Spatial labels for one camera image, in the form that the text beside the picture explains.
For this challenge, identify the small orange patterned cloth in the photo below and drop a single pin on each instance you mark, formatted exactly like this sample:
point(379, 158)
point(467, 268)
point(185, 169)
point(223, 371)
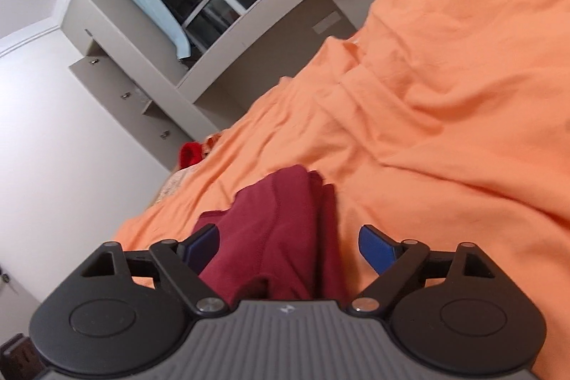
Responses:
point(209, 143)

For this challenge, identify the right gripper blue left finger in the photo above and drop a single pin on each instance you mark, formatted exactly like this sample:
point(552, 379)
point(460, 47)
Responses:
point(180, 265)

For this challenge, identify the pale floral pillow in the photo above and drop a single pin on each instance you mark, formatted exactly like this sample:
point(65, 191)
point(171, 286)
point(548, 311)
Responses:
point(172, 184)

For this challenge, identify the grey window desk unit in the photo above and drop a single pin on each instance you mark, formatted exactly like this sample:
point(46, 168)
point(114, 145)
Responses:
point(200, 62)

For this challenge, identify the grey cabinet with knobs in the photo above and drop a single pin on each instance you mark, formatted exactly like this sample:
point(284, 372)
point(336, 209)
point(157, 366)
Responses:
point(131, 107)

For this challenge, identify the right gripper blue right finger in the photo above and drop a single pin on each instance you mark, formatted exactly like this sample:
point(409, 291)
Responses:
point(399, 271)

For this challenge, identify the bright red plush item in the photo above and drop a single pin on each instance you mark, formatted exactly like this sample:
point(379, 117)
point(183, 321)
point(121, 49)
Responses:
point(190, 154)

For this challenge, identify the dark red garment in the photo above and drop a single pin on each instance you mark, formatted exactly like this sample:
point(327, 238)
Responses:
point(278, 241)

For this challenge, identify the orange bed cover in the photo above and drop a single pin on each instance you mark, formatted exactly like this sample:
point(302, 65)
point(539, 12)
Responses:
point(440, 120)

